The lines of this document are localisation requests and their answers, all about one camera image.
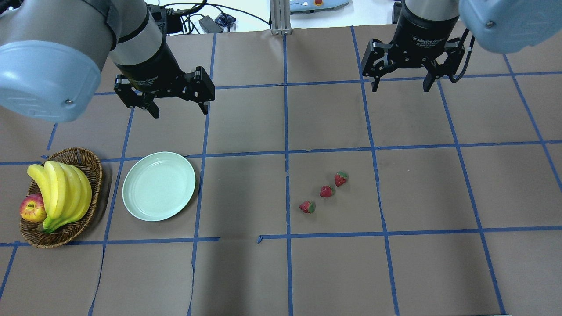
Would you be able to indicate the black power adapter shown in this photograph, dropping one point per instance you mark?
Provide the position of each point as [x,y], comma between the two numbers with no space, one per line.
[209,26]

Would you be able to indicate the blue teach pendant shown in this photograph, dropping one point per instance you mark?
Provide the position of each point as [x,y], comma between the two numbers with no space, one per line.
[312,6]

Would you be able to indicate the aluminium frame post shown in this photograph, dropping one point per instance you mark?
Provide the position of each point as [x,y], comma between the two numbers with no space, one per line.
[280,17]

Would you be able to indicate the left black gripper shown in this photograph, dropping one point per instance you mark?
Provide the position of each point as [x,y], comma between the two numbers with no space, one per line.
[151,66]

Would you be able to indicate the yellow banana bunch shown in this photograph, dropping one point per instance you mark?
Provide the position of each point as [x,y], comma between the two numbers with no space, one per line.
[66,192]

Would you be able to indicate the light green plate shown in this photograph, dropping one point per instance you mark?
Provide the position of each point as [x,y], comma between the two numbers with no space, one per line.
[158,186]

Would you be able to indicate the strawberry with green leaves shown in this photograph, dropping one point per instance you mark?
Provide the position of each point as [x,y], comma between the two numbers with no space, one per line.
[307,207]

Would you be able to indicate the red yellow apple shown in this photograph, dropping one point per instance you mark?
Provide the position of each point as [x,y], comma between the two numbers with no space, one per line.
[32,208]

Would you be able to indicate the brown wicker basket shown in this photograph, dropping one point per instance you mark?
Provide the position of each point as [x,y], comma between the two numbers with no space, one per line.
[86,161]

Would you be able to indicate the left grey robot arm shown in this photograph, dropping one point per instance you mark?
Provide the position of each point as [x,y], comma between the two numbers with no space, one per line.
[53,52]

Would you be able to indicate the round red strawberry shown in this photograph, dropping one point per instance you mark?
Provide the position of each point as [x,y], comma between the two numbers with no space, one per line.
[341,178]

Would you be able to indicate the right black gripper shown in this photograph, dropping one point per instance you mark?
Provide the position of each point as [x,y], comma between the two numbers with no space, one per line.
[417,36]

